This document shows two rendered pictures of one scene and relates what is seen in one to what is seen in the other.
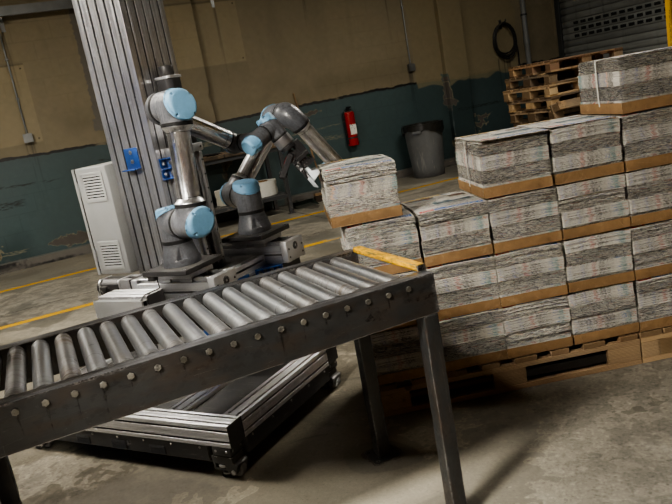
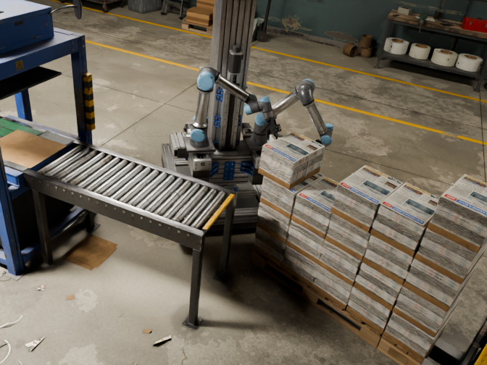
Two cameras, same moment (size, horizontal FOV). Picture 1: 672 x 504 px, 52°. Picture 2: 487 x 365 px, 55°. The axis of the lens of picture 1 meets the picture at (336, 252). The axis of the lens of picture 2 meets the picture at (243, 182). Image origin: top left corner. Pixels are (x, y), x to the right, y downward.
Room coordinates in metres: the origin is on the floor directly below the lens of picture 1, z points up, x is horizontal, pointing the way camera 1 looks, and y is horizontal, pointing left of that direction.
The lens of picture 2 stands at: (0.39, -1.83, 2.62)
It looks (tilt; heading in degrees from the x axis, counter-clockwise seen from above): 33 degrees down; 41
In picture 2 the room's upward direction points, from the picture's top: 7 degrees clockwise
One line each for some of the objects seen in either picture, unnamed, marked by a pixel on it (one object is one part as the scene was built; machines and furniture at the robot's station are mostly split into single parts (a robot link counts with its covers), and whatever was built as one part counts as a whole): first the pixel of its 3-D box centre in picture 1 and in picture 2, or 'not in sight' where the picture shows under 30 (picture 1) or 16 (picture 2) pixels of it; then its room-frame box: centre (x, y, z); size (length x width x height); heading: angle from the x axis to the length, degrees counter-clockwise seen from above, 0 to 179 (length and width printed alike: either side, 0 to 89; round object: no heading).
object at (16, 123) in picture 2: not in sight; (13, 147); (1.51, 1.40, 0.75); 0.70 x 0.65 x 0.10; 112
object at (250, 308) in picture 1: (249, 307); (156, 193); (1.97, 0.28, 0.77); 0.47 x 0.05 x 0.05; 22
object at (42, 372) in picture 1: (42, 368); (83, 168); (1.75, 0.82, 0.77); 0.47 x 0.05 x 0.05; 22
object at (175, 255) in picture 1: (179, 250); (199, 137); (2.62, 0.59, 0.87); 0.15 x 0.15 x 0.10
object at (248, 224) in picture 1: (253, 220); (259, 136); (3.04, 0.34, 0.87); 0.15 x 0.15 x 0.10
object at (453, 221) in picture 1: (486, 286); (333, 248); (2.89, -0.62, 0.42); 1.17 x 0.39 x 0.83; 93
